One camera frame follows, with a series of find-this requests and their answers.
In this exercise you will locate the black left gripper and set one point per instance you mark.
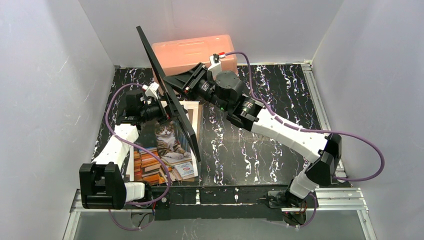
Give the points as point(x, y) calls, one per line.
point(161, 110)

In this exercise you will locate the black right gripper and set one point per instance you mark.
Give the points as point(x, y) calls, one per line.
point(195, 81)

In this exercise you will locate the black picture frame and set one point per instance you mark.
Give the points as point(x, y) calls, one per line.
point(175, 109)

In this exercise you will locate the cat photo print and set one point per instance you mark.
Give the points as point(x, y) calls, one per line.
point(168, 143)

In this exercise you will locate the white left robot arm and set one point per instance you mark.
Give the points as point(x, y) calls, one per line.
point(102, 182)

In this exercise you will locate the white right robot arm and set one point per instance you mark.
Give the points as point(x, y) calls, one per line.
point(226, 91)

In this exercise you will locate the brown cardboard backing board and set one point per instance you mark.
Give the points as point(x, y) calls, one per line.
point(196, 117)

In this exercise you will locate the pink plastic storage box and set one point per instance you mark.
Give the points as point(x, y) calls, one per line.
point(179, 56)

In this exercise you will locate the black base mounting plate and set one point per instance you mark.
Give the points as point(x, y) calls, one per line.
point(225, 202)

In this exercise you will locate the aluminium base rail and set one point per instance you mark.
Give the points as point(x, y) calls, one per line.
point(340, 214)

